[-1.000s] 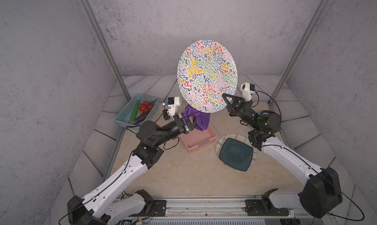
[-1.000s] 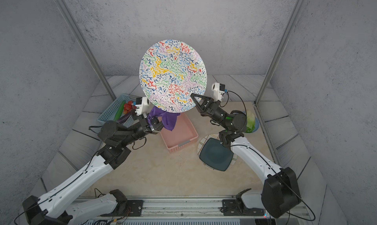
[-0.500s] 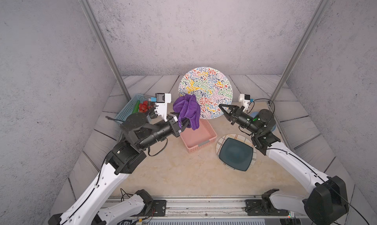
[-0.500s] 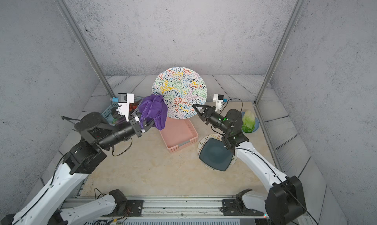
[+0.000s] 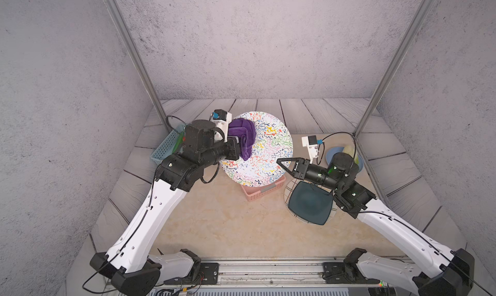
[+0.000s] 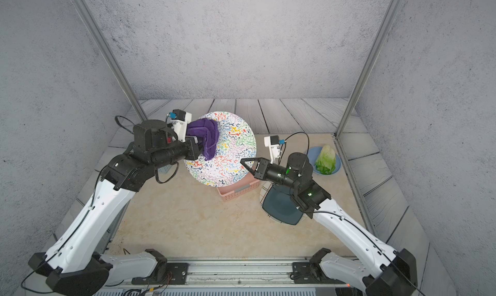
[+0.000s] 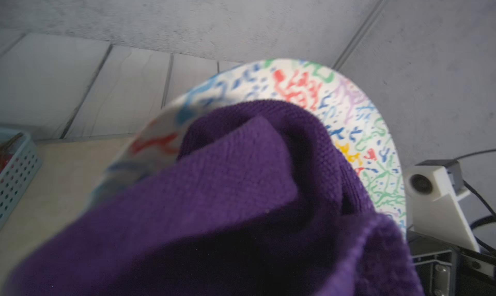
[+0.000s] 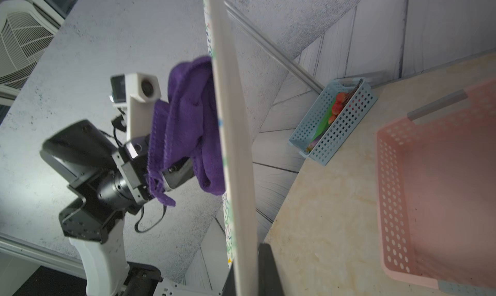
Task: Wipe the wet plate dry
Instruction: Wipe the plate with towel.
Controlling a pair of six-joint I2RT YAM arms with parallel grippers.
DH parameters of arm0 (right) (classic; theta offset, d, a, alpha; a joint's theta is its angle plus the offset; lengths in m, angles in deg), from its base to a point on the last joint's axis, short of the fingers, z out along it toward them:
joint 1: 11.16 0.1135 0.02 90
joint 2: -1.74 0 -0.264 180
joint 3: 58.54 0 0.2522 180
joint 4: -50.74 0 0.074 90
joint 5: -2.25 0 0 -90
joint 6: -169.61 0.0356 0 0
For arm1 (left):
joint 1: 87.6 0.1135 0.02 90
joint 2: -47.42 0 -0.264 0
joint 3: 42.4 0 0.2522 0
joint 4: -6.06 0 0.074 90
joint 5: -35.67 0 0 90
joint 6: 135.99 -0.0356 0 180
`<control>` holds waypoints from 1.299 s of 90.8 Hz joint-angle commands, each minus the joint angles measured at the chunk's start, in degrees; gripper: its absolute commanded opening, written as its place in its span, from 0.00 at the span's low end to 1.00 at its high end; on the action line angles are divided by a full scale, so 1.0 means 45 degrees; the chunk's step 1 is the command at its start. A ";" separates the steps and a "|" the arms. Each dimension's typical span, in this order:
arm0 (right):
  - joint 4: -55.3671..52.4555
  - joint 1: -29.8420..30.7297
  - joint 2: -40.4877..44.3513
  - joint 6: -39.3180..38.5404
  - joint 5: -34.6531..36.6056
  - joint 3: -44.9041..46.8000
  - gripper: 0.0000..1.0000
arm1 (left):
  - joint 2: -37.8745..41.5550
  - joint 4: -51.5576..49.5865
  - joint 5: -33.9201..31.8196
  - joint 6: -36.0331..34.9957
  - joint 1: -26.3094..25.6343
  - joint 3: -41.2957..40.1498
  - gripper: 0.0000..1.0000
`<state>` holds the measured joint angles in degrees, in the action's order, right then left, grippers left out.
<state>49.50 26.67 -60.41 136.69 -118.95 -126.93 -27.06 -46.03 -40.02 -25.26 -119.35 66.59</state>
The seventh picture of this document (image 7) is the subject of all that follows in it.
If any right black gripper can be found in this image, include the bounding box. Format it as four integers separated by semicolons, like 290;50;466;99
407;231;495;296

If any colourful speckled round plate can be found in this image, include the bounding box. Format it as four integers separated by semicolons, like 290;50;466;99
86;58;407;242

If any purple cloth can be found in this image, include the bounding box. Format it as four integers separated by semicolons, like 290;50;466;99
4;101;423;295

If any light blue perforated basket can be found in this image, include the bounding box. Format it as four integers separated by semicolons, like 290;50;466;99
1;127;43;226

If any red cherry tomatoes bunch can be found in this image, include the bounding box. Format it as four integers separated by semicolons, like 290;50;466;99
1;133;23;171

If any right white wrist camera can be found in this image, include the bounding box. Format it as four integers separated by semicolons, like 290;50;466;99
402;159;481;252

